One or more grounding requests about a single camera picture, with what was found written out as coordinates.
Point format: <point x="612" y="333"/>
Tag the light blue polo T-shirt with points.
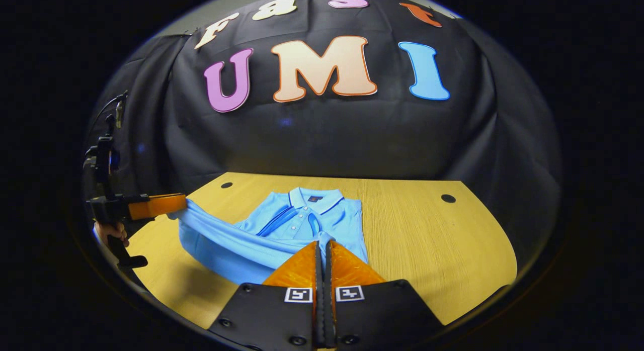
<point x="236" y="245"/>

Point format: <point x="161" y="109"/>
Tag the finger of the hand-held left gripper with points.
<point x="158" y="206"/>

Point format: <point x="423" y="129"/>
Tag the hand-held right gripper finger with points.
<point x="320" y="321"/>
<point x="329" y="321"/>

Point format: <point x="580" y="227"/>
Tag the black backdrop cloth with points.
<point x="327" y="140"/>

